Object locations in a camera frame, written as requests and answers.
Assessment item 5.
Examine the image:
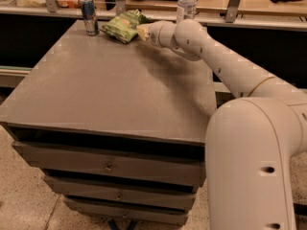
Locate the metal railing frame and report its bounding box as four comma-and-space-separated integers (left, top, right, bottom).
0, 0, 307, 32

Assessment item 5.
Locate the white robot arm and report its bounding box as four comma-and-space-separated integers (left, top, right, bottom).
137, 19, 307, 230

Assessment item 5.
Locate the grey drawer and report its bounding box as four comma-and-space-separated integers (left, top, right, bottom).
12, 141, 205, 187
44, 175, 196, 211
63, 197, 188, 225

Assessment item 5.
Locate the grey drawer cabinet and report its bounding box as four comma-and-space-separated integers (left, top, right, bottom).
1, 22, 216, 215

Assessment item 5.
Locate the bottom grey drawer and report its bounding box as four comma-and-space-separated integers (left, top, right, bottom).
63, 197, 188, 225

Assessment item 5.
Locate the top grey drawer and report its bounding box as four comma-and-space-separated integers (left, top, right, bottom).
12, 141, 205, 187

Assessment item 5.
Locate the clear plastic water bottle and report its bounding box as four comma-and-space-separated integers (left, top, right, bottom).
177, 0, 198, 23

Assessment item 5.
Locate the middle grey drawer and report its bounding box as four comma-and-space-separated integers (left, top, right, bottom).
44, 175, 196, 211

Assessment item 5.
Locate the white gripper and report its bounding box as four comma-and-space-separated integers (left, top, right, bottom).
136, 21, 177, 48

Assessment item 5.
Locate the blue silver energy drink can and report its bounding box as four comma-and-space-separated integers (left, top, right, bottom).
80, 0, 99, 35

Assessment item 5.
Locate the green jalapeno chip bag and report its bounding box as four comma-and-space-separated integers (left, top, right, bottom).
101, 10, 149, 44

